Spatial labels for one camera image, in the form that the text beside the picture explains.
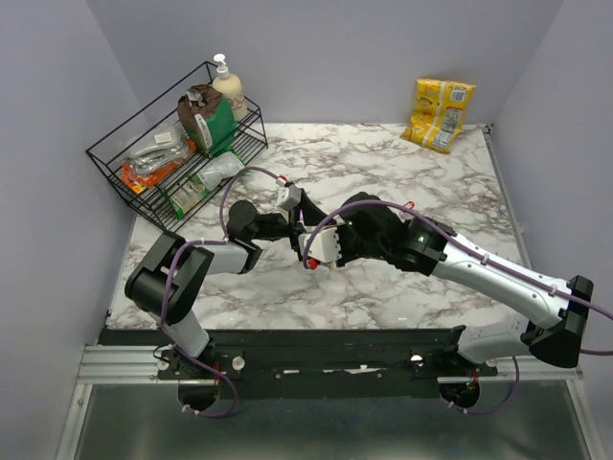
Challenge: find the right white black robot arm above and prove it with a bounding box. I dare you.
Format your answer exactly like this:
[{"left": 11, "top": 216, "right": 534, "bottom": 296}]
[{"left": 339, "top": 193, "right": 593, "bottom": 376}]

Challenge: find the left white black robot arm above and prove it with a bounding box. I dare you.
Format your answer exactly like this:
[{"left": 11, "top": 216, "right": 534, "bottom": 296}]
[{"left": 125, "top": 185, "right": 326, "bottom": 379}]

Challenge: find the green white snack packet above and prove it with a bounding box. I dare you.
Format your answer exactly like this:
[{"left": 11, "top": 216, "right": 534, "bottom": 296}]
[{"left": 165, "top": 149, "right": 245, "bottom": 220}]

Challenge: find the brown green bag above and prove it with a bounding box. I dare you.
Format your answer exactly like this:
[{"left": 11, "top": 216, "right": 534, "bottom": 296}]
[{"left": 176, "top": 84, "right": 237, "bottom": 157}]

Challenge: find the cream pump lotion bottle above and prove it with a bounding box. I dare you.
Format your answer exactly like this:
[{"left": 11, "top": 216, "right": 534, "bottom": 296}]
[{"left": 212, "top": 53, "right": 248, "bottom": 122}]

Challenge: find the clear plastic packet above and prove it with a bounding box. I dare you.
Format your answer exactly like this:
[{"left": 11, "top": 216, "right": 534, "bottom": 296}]
[{"left": 127, "top": 125, "right": 191, "bottom": 173}]

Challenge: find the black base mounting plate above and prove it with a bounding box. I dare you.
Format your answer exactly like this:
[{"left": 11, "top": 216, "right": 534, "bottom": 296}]
[{"left": 100, "top": 327, "right": 514, "bottom": 409}]

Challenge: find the yellow chips bag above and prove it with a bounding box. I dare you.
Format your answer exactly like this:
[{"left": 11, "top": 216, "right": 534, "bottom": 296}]
[{"left": 400, "top": 78, "right": 476, "bottom": 153}]

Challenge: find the orange snack packet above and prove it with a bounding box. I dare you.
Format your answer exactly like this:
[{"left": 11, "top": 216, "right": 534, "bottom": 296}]
[{"left": 122, "top": 161, "right": 180, "bottom": 195}]

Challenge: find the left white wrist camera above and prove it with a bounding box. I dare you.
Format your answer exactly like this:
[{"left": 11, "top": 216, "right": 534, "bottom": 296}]
[{"left": 277, "top": 184, "right": 302, "bottom": 212}]

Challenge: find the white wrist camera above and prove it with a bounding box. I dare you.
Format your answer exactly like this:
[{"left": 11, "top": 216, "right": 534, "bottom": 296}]
[
  {"left": 298, "top": 226, "right": 341, "bottom": 270},
  {"left": 277, "top": 184, "right": 302, "bottom": 212}
]

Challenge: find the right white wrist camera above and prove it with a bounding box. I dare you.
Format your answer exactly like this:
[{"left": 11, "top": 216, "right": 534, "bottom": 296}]
[{"left": 298, "top": 226, "right": 341, "bottom": 270}]

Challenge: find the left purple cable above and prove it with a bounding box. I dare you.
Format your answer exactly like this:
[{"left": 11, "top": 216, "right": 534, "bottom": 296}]
[{"left": 159, "top": 166, "right": 288, "bottom": 419}]

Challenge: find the black wire rack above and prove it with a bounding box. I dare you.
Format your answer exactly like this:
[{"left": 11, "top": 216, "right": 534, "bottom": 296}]
[{"left": 85, "top": 61, "right": 268, "bottom": 232}]

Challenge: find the aluminium rail frame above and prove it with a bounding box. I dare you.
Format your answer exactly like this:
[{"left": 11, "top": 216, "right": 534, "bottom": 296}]
[{"left": 57, "top": 343, "right": 605, "bottom": 459}]

